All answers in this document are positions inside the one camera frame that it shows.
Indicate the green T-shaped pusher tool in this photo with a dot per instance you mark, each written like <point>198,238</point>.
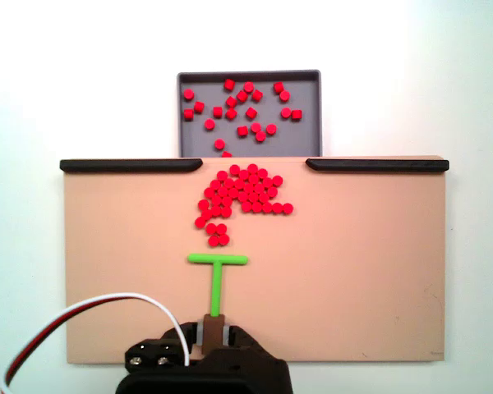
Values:
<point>216,287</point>

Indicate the beige rectangular work board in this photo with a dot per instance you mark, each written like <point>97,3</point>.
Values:
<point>312,267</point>

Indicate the red cylindrical granule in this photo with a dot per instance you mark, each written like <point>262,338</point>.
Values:
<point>215,211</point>
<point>255,127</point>
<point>243,175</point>
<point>231,113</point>
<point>260,136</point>
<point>239,184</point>
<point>248,86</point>
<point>226,211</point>
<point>188,94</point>
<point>252,168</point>
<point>272,191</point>
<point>199,107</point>
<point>229,182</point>
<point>216,200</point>
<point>258,189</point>
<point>224,239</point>
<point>253,198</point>
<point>226,154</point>
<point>203,204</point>
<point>257,95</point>
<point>232,193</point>
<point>209,124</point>
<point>221,228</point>
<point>277,208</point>
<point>242,131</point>
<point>287,208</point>
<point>262,173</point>
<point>277,180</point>
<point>251,112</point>
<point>210,227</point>
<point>242,195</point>
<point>247,188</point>
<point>213,240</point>
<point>188,114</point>
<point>264,198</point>
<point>231,102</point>
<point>284,96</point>
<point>205,213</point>
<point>222,175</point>
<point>222,191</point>
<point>246,206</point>
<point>268,182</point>
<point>253,178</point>
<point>200,222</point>
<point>278,87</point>
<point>267,207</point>
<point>226,200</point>
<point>219,144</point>
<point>296,114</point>
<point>234,170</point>
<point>215,184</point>
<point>271,129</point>
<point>209,192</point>
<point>229,84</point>
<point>256,207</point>
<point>286,113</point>
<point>217,111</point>
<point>241,96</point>

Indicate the grey plastic tray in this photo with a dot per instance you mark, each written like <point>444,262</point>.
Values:
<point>304,135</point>

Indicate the black edge rail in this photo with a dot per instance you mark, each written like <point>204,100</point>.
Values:
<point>127,165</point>
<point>378,165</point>

